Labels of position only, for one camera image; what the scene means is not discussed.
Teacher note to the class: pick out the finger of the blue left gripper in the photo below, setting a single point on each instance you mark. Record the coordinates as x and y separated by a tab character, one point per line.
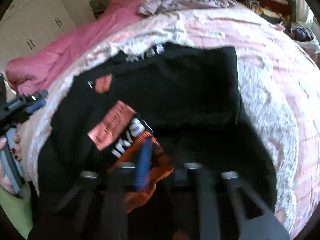
35	106

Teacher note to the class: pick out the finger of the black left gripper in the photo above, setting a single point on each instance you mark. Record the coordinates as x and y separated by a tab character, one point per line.
39	95

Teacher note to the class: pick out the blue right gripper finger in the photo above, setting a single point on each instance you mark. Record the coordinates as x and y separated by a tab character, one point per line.
143	166

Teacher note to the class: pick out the black IKISS sweater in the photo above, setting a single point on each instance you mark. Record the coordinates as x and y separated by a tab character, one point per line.
186	100

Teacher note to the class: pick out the white plastic bag with clothes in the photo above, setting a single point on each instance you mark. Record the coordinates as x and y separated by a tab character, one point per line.
305	38

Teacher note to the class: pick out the left hand red nails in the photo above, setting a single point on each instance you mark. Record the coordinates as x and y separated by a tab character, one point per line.
12	166

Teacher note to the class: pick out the pink blanket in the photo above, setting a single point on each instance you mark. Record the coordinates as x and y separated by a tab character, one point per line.
26	75

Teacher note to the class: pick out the cream wardrobe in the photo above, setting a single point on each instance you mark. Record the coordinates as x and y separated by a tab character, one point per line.
30	25

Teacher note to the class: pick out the lilac crumpled garment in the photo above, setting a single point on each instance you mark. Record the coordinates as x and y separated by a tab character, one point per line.
152	7

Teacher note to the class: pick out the pink white quilted bedspread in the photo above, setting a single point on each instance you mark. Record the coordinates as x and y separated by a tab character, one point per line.
278	82

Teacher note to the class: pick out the cream curtain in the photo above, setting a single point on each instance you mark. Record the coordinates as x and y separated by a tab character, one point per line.
304	14

